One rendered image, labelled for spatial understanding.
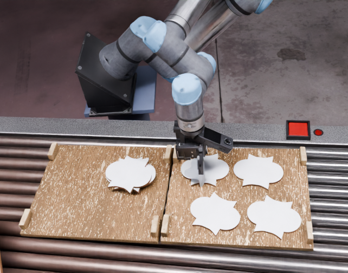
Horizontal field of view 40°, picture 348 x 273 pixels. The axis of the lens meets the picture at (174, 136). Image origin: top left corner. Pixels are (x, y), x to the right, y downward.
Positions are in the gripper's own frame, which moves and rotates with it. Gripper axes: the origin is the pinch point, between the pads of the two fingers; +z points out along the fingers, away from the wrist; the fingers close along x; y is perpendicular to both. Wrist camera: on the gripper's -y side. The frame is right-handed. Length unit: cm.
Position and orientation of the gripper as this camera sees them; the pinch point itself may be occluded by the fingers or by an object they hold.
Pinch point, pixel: (205, 169)
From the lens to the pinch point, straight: 146.6
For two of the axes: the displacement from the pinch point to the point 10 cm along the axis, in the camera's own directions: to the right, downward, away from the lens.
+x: -1.1, 7.3, -6.8
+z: 1.3, 6.9, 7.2
